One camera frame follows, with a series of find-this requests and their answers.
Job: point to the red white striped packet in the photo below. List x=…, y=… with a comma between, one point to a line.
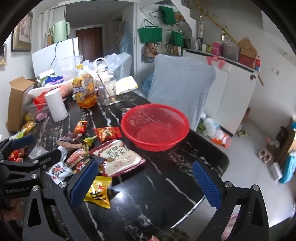
x=77, y=158

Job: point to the puffy red snack packet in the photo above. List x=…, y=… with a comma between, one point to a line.
x=81, y=127

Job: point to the iced tea bottle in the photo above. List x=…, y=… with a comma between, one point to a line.
x=84, y=90

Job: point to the blue plastic bag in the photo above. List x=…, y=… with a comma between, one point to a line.
x=148, y=83

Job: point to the white paper towel roll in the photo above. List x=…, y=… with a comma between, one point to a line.
x=56, y=105

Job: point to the wall switch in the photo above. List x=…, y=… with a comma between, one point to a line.
x=275, y=70

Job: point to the open cardboard box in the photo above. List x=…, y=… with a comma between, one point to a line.
x=248, y=49

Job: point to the yellow snack packet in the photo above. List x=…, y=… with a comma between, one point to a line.
x=99, y=192

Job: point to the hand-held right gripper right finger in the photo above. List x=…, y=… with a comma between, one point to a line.
x=207, y=187

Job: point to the red plastic basket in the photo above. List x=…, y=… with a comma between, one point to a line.
x=155, y=129

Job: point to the clear zip bag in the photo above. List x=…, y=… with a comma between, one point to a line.
x=70, y=66

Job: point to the red plastic packet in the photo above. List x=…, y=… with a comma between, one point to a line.
x=39, y=100

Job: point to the printed tote bag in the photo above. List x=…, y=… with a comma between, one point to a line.
x=149, y=53

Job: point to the green white carton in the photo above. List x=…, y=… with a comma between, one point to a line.
x=45, y=74

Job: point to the pink slipper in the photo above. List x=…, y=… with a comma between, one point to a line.
x=267, y=158
x=262, y=153

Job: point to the grey container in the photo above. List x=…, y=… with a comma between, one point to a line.
x=231, y=51

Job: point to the silver foil packet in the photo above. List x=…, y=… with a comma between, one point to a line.
x=63, y=149

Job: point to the framed picture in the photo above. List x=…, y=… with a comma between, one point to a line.
x=22, y=31

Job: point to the white box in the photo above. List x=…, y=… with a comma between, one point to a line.
x=276, y=171

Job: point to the orange packet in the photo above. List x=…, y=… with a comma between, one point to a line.
x=222, y=140

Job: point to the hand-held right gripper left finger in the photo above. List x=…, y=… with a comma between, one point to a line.
x=84, y=183

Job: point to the yellow white packet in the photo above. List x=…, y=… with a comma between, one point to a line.
x=126, y=84

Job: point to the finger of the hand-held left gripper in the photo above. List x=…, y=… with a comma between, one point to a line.
x=22, y=141
x=49, y=155

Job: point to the brown cardboard box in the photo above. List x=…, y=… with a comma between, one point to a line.
x=17, y=102

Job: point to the pale green kettle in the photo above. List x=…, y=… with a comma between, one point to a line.
x=60, y=31

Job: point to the white foam tray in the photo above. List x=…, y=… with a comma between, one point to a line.
x=46, y=90

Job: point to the large green tote bag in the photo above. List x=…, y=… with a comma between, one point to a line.
x=150, y=34

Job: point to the blue white tissue pack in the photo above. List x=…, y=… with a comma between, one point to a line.
x=54, y=80

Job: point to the clear drinking glass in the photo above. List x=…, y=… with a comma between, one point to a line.
x=106, y=92

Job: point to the white refrigerator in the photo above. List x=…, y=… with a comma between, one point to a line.
x=49, y=58

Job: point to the brown door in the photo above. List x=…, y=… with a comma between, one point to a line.
x=89, y=44

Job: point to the clear plastic container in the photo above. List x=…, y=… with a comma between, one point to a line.
x=38, y=109

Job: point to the white black-print snack packet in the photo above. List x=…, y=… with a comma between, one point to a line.
x=59, y=172

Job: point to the green label white packet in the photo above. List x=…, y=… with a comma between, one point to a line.
x=18, y=134

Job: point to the white plastic bag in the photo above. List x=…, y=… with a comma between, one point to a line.
x=89, y=67

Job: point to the golden snack packet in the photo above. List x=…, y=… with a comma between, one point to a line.
x=27, y=127

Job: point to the red box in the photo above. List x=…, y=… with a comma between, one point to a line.
x=247, y=61

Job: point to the large beige maroon snack packet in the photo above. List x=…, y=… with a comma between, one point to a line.
x=118, y=157

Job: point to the pink box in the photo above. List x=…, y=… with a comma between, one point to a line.
x=217, y=48

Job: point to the tall glass bottle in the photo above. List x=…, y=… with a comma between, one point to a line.
x=200, y=30

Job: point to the crumpled plastic bags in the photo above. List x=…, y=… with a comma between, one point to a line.
x=209, y=126

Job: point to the hanging blue plastic sheet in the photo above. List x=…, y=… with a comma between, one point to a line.
x=126, y=38

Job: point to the dark wooden furniture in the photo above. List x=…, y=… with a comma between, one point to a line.
x=285, y=141

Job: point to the metal straw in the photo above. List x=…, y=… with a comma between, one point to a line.
x=101, y=85

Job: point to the bamboo stick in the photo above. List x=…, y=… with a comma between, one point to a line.
x=217, y=20

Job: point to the chair with blue cover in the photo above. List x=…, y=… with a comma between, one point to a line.
x=180, y=83

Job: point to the person's left hand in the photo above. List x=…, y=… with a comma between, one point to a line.
x=9, y=212

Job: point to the pink block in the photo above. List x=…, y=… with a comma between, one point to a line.
x=42, y=115

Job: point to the brown chocolate packet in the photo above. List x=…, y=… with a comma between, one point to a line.
x=69, y=139

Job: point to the white water bottle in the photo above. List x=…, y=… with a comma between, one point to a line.
x=101, y=66

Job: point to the pile of red snack packets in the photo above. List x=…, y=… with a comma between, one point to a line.
x=15, y=155

